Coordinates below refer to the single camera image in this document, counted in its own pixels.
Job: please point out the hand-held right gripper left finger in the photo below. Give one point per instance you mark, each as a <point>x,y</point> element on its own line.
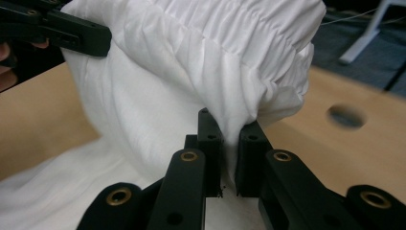
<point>212,166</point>

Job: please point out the white cloth garment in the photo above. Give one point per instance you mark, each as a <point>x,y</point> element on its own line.
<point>159,80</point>

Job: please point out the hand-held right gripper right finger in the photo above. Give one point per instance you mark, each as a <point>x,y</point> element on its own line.
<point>250,166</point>

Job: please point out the white desk frame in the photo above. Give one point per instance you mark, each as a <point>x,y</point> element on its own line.
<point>367,38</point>

